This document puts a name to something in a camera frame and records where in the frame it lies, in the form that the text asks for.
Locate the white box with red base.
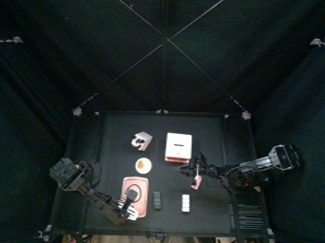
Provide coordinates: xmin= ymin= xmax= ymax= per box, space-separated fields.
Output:
xmin=163 ymin=132 xmax=193 ymax=164

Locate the orange carrot top toy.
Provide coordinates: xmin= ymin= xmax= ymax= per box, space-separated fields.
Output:
xmin=138 ymin=159 xmax=151 ymax=171

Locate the black sheet with white text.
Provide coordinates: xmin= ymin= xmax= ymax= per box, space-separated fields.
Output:
xmin=233 ymin=202 xmax=268 ymax=236

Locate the small white plate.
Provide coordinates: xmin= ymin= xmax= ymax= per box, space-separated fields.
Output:
xmin=135 ymin=157 xmax=154 ymax=175

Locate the thin diagonal brace cord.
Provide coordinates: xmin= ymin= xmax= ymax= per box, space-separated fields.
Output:
xmin=78 ymin=0 xmax=226 ymax=108
xmin=118 ymin=0 xmax=248 ymax=112

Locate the dark green block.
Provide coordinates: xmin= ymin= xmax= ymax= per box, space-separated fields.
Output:
xmin=153 ymin=191 xmax=163 ymax=211

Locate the grey cube with white letter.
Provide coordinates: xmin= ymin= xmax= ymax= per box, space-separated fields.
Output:
xmin=130 ymin=131 xmax=154 ymax=152

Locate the white segmented block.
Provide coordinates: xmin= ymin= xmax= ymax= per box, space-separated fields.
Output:
xmin=181 ymin=194 xmax=191 ymax=213

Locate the pink toy piece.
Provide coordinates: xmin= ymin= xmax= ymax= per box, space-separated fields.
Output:
xmin=190 ymin=175 xmax=205 ymax=191

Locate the pink rectangular tray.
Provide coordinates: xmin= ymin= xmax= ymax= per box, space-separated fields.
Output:
xmin=119 ymin=176 xmax=150 ymax=219

